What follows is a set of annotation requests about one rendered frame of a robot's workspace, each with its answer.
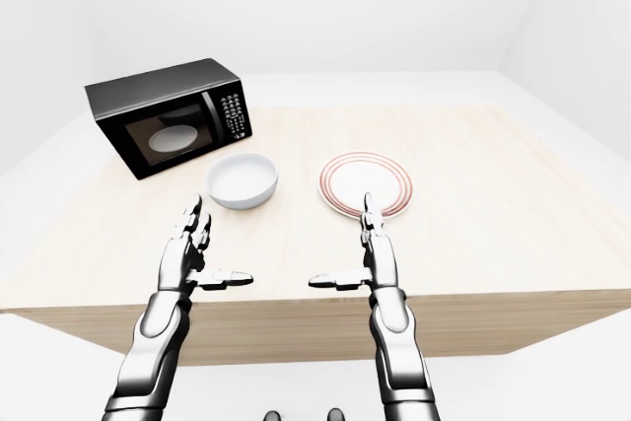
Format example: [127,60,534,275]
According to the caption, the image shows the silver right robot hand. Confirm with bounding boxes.
[308,191,398,295]

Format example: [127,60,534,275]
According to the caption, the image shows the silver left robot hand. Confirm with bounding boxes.
[156,194,255,300]

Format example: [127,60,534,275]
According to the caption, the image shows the white plate with red rings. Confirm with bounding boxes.
[317,151,415,220]

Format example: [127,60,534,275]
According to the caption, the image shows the white bowl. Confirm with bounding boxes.
[205,152,279,211]

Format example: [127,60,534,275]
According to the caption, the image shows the black microwave oven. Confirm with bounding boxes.
[84,57,253,181]

